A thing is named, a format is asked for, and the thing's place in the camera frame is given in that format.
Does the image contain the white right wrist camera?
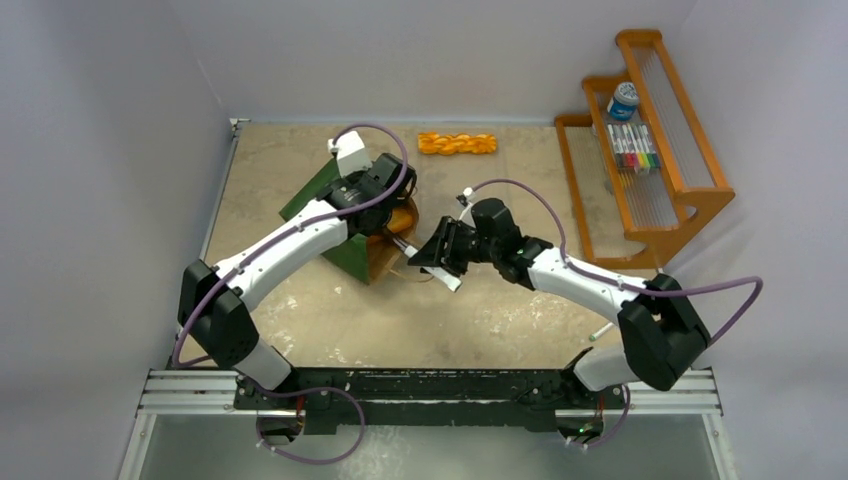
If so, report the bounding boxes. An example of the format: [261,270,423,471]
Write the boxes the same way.
[457,187,476,223]

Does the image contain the clear plastic tray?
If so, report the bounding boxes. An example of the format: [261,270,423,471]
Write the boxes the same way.
[417,132,499,226]

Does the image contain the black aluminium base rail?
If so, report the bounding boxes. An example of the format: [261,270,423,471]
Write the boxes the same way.
[135,367,723,439]

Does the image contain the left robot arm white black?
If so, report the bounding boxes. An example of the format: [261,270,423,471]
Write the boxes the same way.
[177,153,417,409]

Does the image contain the green brown paper bag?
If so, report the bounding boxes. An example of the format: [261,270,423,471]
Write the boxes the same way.
[278,160,419,285]

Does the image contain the orange braided fake bread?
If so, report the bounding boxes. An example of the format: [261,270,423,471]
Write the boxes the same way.
[417,132,498,156]

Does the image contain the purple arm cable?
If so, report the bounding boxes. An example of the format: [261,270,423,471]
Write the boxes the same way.
[172,124,411,369]
[463,178,764,346]

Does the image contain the metal tongs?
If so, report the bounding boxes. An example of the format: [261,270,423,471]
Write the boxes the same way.
[392,237,462,292]

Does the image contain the orange wooden rack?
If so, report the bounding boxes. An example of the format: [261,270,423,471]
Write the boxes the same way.
[554,29,736,270]

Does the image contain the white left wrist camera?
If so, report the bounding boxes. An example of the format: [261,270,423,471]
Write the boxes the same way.
[327,130,372,177]

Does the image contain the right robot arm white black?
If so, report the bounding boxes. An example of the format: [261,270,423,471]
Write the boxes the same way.
[408,198,712,407]

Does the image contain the blue white jar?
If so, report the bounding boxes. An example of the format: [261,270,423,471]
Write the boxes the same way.
[606,82,640,122]

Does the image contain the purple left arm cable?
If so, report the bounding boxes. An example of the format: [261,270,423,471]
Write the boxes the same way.
[172,124,411,369]

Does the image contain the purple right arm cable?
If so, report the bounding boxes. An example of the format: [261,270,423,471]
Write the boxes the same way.
[463,178,764,346]

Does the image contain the green capped white marker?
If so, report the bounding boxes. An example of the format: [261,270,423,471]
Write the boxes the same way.
[589,323,614,342]

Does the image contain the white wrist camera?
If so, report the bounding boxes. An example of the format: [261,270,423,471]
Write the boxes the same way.
[457,187,476,223]
[327,130,372,177]

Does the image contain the set of coloured markers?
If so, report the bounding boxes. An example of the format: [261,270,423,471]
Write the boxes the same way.
[606,122,661,174]

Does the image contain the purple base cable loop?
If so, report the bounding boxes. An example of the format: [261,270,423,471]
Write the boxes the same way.
[254,378,370,464]

